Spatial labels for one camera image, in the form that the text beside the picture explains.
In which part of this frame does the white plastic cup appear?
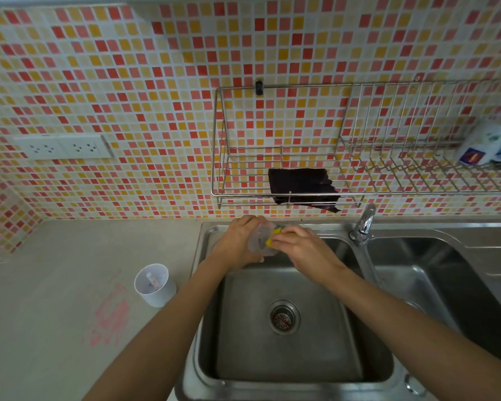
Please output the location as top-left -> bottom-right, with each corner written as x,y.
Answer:
134,264 -> 177,308

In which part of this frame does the white and blue packet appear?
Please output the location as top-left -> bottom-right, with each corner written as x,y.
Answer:
455,119 -> 501,167

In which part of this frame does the stainless steel double sink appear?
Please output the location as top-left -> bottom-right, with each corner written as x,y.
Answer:
176,221 -> 501,401

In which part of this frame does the dark purple cloth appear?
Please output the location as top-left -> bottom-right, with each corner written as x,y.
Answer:
268,168 -> 342,213

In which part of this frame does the white double wall socket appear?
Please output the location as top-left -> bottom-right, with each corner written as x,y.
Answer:
13,135 -> 114,160

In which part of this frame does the person's right hand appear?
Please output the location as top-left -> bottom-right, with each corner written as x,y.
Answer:
269,225 -> 348,287

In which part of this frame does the chrome faucet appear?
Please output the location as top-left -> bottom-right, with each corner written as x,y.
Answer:
349,203 -> 377,246

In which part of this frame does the metal sink drain strainer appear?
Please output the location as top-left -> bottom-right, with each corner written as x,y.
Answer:
269,300 -> 301,335

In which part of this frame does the steel wire dish rack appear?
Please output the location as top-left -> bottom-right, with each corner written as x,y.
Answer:
211,80 -> 501,209

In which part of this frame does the person's left forearm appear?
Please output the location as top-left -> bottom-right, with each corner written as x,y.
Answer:
83,258 -> 229,401

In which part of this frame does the person's right forearm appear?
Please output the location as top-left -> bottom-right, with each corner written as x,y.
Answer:
317,267 -> 501,401

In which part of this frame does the clear plastic cup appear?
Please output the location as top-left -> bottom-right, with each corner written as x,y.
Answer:
247,221 -> 285,257

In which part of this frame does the person's left hand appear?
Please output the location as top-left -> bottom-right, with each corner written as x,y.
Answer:
208,215 -> 270,273

